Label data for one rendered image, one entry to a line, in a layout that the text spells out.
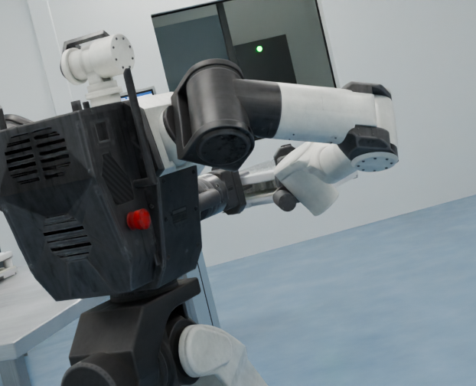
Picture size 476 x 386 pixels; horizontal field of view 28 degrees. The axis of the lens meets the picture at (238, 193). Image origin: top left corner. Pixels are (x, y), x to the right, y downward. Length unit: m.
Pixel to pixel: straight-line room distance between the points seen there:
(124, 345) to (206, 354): 0.18
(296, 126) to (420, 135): 6.49
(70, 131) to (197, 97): 0.20
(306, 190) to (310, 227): 5.89
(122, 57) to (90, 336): 0.46
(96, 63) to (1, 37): 5.81
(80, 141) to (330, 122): 0.39
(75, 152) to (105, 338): 0.31
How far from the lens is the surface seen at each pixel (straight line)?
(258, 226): 7.58
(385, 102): 1.61
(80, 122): 1.42
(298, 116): 1.50
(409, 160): 7.94
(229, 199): 2.03
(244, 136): 1.43
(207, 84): 1.48
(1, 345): 1.95
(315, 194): 1.81
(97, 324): 1.57
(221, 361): 1.67
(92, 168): 1.42
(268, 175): 2.08
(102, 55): 1.60
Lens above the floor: 1.21
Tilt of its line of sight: 5 degrees down
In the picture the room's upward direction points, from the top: 13 degrees counter-clockwise
